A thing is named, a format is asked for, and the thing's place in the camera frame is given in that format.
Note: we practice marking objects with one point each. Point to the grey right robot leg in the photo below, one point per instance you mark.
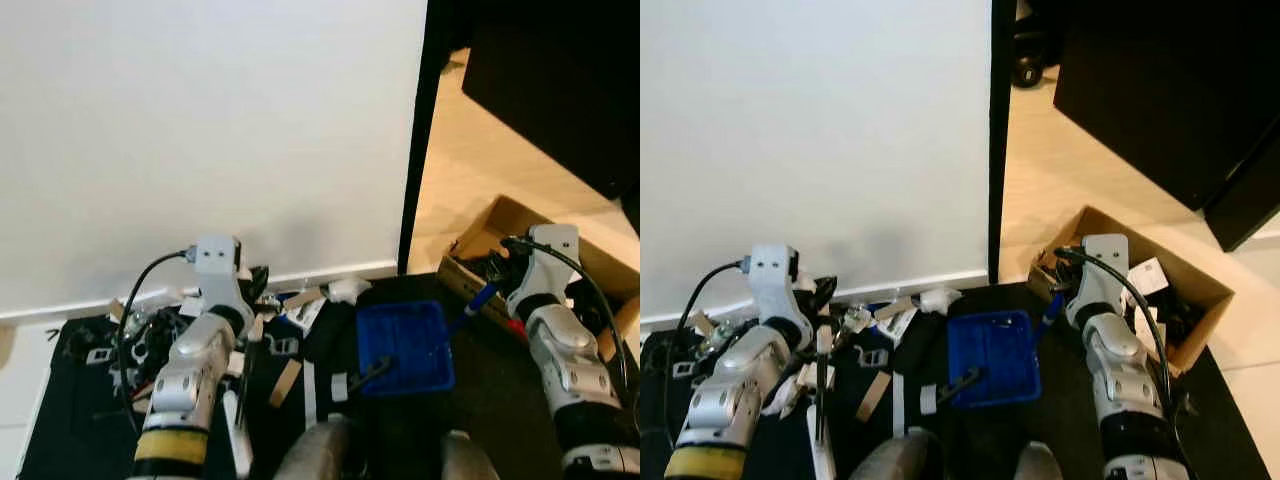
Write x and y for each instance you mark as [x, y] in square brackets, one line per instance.
[1040, 465]
[468, 460]

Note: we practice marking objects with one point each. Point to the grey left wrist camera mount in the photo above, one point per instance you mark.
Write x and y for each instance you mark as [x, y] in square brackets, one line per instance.
[775, 280]
[218, 270]

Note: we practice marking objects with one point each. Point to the black floor mat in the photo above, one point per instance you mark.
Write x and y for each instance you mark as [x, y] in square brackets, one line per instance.
[1030, 420]
[490, 400]

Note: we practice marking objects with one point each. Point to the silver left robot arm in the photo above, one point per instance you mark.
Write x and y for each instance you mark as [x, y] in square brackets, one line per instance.
[190, 370]
[740, 375]

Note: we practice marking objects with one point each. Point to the grey left robot leg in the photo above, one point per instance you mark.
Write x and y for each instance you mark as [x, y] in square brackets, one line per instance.
[315, 455]
[890, 460]

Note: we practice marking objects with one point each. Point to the brown cardboard strip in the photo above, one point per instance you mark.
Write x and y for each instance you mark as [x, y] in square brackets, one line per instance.
[873, 396]
[305, 298]
[896, 308]
[285, 383]

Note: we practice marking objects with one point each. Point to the brown cardboard box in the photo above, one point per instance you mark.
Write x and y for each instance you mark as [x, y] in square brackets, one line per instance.
[1095, 224]
[500, 215]

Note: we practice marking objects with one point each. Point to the white crumpled paper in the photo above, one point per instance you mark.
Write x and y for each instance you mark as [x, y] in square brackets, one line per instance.
[940, 298]
[346, 290]

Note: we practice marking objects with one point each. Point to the black door frame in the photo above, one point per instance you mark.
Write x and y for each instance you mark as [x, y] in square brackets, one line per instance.
[1000, 150]
[418, 150]

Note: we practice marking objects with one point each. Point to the white paper tag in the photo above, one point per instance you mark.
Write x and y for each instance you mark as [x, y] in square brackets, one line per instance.
[1148, 276]

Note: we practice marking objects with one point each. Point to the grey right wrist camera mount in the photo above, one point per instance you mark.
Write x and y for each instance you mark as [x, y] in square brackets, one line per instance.
[555, 255]
[1105, 265]

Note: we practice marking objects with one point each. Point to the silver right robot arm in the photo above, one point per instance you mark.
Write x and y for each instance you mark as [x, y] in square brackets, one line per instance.
[565, 350]
[1115, 350]

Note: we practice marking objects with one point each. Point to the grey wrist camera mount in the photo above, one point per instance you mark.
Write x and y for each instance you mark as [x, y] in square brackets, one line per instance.
[775, 280]
[218, 270]
[555, 255]
[1105, 265]

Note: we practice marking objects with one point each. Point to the black wheeled chair base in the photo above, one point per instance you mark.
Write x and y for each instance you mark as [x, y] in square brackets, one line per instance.
[1030, 70]

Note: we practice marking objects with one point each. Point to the grey robot leg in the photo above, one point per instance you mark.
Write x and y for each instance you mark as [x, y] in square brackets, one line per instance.
[1040, 465]
[315, 455]
[890, 460]
[468, 460]

